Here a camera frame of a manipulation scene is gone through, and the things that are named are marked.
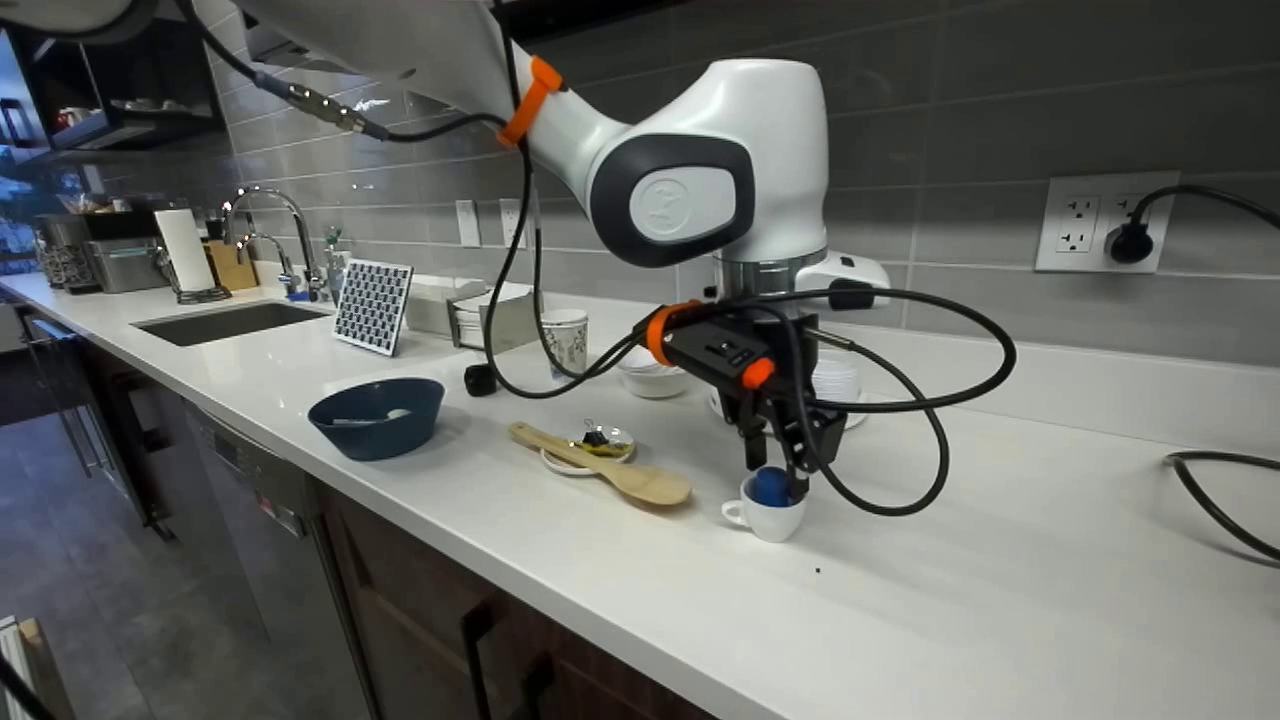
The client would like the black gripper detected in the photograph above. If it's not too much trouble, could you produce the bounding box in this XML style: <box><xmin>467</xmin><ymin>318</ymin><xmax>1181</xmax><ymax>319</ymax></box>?
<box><xmin>723</xmin><ymin>291</ymin><xmax>855</xmax><ymax>480</ymax></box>

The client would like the blue round object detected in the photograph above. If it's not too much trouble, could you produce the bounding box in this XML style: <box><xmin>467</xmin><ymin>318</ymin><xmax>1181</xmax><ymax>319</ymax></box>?
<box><xmin>744</xmin><ymin>466</ymin><xmax>812</xmax><ymax>514</ymax></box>

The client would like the small white mug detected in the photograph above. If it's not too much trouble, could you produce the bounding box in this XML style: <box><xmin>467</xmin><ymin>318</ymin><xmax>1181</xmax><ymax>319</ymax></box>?
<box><xmin>718</xmin><ymin>468</ymin><xmax>817</xmax><ymax>548</ymax></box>

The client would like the small white bowl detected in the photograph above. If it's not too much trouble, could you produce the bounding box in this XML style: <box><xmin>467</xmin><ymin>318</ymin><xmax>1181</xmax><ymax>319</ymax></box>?
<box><xmin>612</xmin><ymin>340</ymin><xmax>701</xmax><ymax>405</ymax></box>

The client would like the dark green bowl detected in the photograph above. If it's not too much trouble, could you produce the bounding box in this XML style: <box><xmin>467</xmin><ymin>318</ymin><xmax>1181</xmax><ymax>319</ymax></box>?
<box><xmin>304</xmin><ymin>376</ymin><xmax>447</xmax><ymax>466</ymax></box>

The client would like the wooden spoon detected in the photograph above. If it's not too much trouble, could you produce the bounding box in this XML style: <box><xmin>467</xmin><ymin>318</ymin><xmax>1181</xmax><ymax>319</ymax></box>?
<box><xmin>508</xmin><ymin>420</ymin><xmax>698</xmax><ymax>514</ymax></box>

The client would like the small white plate with food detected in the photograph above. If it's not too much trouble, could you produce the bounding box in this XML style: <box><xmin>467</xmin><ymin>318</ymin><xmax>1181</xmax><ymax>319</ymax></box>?
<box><xmin>538</xmin><ymin>420</ymin><xmax>641</xmax><ymax>480</ymax></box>

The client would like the patterned paper cup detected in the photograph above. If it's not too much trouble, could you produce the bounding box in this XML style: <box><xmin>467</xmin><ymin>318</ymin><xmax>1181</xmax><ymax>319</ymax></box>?
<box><xmin>542</xmin><ymin>309</ymin><xmax>592</xmax><ymax>379</ymax></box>

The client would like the white outlet with black plug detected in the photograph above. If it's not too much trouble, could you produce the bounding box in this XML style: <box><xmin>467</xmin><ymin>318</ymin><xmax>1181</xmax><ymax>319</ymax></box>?
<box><xmin>1032</xmin><ymin>171</ymin><xmax>1183</xmax><ymax>281</ymax></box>

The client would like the dark wood base cabinet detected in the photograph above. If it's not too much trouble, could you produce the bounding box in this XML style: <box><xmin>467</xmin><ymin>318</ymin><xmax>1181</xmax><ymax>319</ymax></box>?
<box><xmin>71</xmin><ymin>338</ymin><xmax>718</xmax><ymax>720</ymax></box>

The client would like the black white calibration board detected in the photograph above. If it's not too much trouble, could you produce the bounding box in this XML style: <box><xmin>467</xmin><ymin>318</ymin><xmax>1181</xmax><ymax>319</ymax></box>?
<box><xmin>327</xmin><ymin>256</ymin><xmax>418</xmax><ymax>359</ymax></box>

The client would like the clear drinking glass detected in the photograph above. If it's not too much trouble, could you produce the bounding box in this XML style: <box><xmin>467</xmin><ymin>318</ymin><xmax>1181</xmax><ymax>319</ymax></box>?
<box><xmin>317</xmin><ymin>225</ymin><xmax>357</xmax><ymax>306</ymax></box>

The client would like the chrome kitchen faucet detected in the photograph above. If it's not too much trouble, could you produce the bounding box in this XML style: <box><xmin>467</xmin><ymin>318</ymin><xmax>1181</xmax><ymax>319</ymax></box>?
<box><xmin>217</xmin><ymin>182</ymin><xmax>327</xmax><ymax>306</ymax></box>

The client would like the black kitchen sink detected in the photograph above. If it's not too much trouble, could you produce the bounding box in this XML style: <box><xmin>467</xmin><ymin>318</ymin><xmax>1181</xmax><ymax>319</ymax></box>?
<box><xmin>138</xmin><ymin>299</ymin><xmax>332</xmax><ymax>354</ymax></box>

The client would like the brown wooden block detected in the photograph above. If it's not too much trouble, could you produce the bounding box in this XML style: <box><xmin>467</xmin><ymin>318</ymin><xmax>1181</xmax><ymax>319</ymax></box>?
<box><xmin>202</xmin><ymin>218</ymin><xmax>264</xmax><ymax>299</ymax></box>

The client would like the white upright board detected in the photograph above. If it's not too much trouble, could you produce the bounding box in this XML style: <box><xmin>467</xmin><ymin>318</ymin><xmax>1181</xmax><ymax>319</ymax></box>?
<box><xmin>151</xmin><ymin>205</ymin><xmax>221</xmax><ymax>299</ymax></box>

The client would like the grey countertop appliance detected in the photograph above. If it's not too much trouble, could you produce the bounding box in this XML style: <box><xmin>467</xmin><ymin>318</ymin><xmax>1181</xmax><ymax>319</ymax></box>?
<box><xmin>38</xmin><ymin>197</ymin><xmax>174</xmax><ymax>296</ymax></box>

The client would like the black wrist camera orange mount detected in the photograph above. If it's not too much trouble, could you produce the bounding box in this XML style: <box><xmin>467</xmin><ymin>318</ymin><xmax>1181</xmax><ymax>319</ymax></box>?
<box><xmin>641</xmin><ymin>299</ymin><xmax>782</xmax><ymax>400</ymax></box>

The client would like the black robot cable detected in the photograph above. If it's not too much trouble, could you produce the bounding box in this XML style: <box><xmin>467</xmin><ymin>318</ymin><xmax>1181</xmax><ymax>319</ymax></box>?
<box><xmin>186</xmin><ymin>0</ymin><xmax>1022</xmax><ymax>519</ymax></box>

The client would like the black cabinet door handle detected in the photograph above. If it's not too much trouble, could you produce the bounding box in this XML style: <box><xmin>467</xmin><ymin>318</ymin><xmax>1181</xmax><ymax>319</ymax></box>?
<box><xmin>457</xmin><ymin>598</ymin><xmax>508</xmax><ymax>720</ymax></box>

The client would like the black power cable with plug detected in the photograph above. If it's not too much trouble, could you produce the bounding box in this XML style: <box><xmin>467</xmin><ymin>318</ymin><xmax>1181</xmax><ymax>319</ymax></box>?
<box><xmin>1101</xmin><ymin>182</ymin><xmax>1280</xmax><ymax>566</ymax></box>

